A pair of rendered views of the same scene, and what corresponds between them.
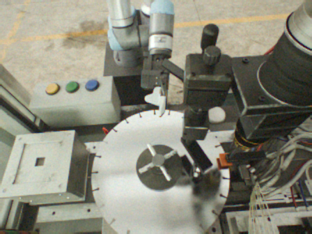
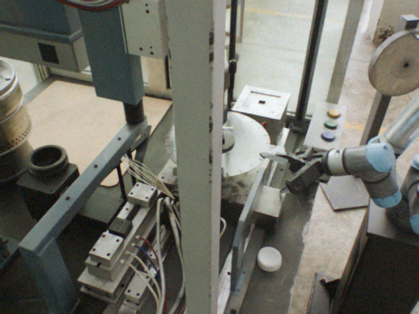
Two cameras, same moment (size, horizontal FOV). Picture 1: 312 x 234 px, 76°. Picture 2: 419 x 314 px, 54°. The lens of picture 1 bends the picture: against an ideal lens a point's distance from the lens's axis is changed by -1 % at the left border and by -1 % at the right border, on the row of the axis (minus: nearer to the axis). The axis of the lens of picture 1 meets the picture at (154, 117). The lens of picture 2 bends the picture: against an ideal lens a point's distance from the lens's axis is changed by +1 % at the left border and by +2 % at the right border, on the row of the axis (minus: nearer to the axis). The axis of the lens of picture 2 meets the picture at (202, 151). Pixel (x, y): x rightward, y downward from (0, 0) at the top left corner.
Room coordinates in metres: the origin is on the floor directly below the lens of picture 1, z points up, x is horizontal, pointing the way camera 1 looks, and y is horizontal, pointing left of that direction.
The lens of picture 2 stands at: (0.46, -0.94, 1.75)
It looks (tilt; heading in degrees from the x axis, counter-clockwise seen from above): 41 degrees down; 111
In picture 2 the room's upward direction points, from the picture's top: 1 degrees counter-clockwise
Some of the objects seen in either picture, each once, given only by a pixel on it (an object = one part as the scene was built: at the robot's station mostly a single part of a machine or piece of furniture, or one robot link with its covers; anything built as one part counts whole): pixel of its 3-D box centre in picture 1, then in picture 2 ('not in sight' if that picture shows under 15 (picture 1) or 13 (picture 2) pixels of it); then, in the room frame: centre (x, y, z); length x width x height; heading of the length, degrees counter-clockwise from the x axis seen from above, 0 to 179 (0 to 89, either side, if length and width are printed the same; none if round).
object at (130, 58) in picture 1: (128, 48); (416, 203); (0.77, 0.09, 0.80); 0.15 x 0.15 x 0.10
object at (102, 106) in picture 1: (79, 103); (322, 140); (0.46, 0.28, 0.82); 0.28 x 0.11 x 0.15; 89
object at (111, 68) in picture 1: (138, 100); (379, 279); (0.77, 0.09, 0.37); 0.40 x 0.40 x 0.75; 89
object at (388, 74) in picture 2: not in sight; (378, 108); (0.70, 1.07, 0.50); 0.50 x 0.50 x 1.00; 30
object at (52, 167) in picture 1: (52, 168); (260, 118); (0.21, 0.34, 0.82); 0.18 x 0.18 x 0.15; 89
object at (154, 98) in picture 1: (154, 99); (277, 152); (0.34, -0.01, 0.96); 0.09 x 0.06 x 0.03; 170
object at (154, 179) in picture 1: (159, 165); (217, 137); (0.15, 0.00, 0.96); 0.11 x 0.11 x 0.03
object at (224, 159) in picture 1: (239, 160); not in sight; (0.14, -0.19, 0.95); 0.10 x 0.03 x 0.07; 89
